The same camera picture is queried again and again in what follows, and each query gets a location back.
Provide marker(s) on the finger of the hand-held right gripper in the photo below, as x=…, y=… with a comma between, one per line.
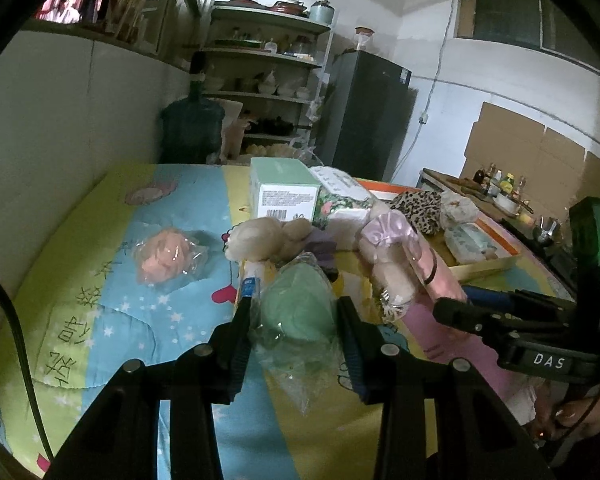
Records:
x=475, y=320
x=490, y=296

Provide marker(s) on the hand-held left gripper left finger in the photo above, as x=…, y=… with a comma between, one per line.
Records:
x=240, y=342

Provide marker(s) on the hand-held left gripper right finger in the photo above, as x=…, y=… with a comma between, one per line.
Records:
x=352, y=355

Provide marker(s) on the cardboard box tray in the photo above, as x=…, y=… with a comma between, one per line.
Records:
x=485, y=263

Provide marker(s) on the green printed tissue pack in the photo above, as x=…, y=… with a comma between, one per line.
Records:
x=470, y=242

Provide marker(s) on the green bath pouf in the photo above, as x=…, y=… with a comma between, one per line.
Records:
x=292, y=305

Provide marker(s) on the white floral shower cap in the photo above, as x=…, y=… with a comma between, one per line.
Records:
x=457, y=207

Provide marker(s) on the beige plush rabbit purple dress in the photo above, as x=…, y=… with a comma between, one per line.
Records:
x=260, y=237

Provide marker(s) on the leopard print scrunchie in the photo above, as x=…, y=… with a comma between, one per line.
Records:
x=420, y=210

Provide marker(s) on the pink plush rabbit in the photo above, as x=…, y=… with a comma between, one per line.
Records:
x=390, y=240

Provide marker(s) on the person's right hand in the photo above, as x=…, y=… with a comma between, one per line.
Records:
x=570, y=415

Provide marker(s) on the metal kettle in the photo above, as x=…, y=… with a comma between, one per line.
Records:
x=546, y=228

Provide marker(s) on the white bowl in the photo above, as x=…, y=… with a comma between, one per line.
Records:
x=506, y=203

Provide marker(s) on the row of condiment bottles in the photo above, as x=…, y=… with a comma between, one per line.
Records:
x=500, y=182

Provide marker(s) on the pink sponge in plastic bag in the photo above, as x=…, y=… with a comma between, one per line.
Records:
x=162, y=255

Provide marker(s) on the kitchen counter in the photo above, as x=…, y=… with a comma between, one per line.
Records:
x=445, y=178

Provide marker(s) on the floral wrapped tissue pack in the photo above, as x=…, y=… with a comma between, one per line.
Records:
x=340, y=200

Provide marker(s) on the light green carton box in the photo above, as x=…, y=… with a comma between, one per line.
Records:
x=285, y=180

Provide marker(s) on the clear plastic bag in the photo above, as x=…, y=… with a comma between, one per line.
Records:
x=305, y=155

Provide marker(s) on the white sack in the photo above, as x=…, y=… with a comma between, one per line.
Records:
x=232, y=127

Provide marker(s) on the black frying pan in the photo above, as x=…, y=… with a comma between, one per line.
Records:
x=275, y=124

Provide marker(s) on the large blue water jug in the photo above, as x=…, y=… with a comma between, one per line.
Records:
x=190, y=125

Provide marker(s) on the dark grey refrigerator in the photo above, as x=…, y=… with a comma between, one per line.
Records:
x=365, y=110

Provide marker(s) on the row of white bowls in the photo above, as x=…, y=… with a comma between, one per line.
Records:
x=260, y=87

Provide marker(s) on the black water jug pump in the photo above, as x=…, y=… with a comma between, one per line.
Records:
x=197, y=72

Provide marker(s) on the glass jar with red lid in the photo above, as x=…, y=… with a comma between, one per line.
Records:
x=365, y=39

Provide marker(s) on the white metal shelf rack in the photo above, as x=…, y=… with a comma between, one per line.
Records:
x=260, y=51

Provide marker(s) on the light blue enamel pot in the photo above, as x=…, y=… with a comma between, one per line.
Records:
x=322, y=11

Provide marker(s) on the pot with glass lid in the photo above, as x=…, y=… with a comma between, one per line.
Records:
x=288, y=6

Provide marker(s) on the red shallow pot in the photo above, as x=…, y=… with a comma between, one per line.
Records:
x=243, y=1

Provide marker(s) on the glass sliding window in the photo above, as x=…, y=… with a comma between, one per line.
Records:
x=180, y=0

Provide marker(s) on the phone with lit screen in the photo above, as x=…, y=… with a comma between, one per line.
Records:
x=70, y=5

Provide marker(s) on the cardboard sheets on wall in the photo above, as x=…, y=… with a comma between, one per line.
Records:
x=520, y=145

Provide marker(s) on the dark high wall window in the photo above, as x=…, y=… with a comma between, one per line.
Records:
x=505, y=5

